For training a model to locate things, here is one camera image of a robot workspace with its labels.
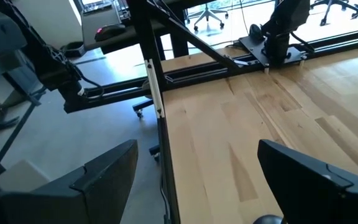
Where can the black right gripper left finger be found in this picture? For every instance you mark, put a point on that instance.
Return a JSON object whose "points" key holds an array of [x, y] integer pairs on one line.
{"points": [[98, 186]]}

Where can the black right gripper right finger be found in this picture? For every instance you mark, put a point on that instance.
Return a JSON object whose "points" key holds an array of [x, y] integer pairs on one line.
{"points": [[309, 193]]}

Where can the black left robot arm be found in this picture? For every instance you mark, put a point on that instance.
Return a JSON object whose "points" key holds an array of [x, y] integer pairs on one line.
{"points": [[277, 46]]}

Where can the white box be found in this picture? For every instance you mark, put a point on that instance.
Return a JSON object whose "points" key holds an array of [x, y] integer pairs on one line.
{"points": [[20, 175]]}

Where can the black computer mouse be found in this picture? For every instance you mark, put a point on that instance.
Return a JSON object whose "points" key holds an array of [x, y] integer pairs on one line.
{"points": [[109, 31]]}

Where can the grey-topped computer desk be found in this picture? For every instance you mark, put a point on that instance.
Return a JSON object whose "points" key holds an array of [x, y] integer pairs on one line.
{"points": [[99, 18]]}

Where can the white aluminium bracket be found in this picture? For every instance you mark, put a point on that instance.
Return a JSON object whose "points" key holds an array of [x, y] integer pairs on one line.
{"points": [[154, 90]]}

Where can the black aluminium table frame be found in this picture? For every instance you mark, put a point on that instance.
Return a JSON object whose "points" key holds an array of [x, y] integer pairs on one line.
{"points": [[148, 37]]}

